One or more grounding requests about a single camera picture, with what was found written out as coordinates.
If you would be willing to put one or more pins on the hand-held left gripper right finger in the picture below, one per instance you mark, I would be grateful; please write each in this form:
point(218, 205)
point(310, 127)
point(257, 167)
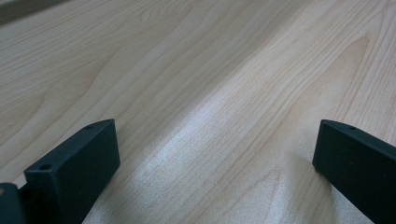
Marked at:
point(358, 168)

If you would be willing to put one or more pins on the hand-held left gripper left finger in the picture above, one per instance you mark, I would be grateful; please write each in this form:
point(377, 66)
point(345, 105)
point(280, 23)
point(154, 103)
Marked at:
point(77, 168)

